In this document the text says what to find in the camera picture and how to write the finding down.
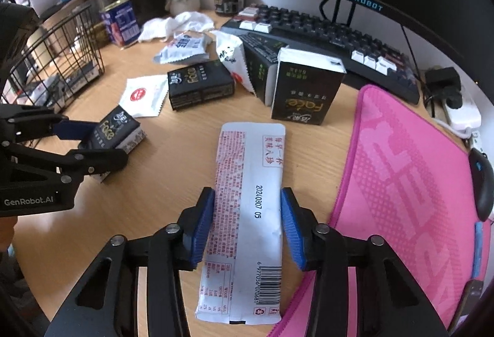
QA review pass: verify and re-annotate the white square sachet red logo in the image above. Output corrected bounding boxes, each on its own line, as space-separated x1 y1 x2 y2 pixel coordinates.
119 75 168 118

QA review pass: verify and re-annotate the white red stick packet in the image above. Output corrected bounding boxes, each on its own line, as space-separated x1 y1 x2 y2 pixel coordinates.
195 122 286 325

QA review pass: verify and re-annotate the white blue snack packet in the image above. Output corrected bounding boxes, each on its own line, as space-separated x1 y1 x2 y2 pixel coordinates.
153 35 212 64

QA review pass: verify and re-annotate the black Face tissue pack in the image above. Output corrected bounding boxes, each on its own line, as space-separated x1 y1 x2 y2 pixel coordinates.
271 47 347 126
167 60 235 110

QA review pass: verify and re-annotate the white sachet packet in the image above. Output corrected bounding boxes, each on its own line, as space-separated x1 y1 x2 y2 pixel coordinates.
211 30 254 94

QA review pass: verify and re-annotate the person left hand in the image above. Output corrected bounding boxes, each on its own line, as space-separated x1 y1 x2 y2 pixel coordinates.
0 217 18 252

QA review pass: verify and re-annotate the pink mouse pad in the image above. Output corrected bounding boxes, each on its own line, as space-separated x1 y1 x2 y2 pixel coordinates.
273 85 491 336

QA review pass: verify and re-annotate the blue tin can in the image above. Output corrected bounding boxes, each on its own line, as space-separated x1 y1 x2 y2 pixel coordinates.
100 0 141 48

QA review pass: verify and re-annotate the black computer mouse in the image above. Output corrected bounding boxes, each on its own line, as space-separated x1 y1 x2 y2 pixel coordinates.
468 148 494 222

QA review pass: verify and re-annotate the white crumpled cloth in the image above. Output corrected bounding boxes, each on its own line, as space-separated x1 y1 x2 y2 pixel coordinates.
137 12 214 43

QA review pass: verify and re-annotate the white power strip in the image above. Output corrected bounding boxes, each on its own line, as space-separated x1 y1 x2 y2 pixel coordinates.
441 86 481 140

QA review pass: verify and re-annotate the black power adapter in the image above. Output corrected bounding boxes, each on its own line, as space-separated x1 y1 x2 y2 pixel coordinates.
424 67 463 109

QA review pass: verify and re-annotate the black mechanical keyboard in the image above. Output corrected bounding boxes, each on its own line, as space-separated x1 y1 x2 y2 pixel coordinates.
220 5 420 105

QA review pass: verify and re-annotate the black wire basket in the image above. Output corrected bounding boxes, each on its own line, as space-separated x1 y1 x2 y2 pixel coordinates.
1 4 105 113

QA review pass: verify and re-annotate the black monitor cable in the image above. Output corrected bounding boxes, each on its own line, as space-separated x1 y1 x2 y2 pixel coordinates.
398 23 437 118

